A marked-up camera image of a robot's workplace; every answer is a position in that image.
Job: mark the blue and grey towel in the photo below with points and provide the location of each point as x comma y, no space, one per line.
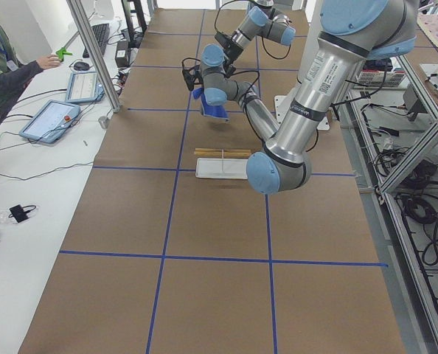
211,107

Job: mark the person in green shirt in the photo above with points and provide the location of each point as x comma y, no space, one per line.
16,76

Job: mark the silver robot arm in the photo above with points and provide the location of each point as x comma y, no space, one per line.
262,19
351,31

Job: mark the white wooden towel rack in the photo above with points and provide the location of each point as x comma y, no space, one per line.
217,163

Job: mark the near blue teach pendant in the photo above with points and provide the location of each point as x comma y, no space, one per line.
50,122

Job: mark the blue teach pendant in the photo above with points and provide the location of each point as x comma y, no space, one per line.
84,87
50,122

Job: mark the far blue teach pendant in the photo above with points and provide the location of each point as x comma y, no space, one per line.
84,87

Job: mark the black keyboard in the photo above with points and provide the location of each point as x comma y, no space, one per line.
101,34

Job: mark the black computer mouse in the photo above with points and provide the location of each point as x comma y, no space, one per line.
81,66

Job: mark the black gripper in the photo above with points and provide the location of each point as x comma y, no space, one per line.
230,55

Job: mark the aluminium frame post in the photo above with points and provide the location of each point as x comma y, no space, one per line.
86,33

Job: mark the black power adapter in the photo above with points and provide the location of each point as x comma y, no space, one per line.
123,53

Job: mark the green plastic clamp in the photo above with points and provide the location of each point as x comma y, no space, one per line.
62,53

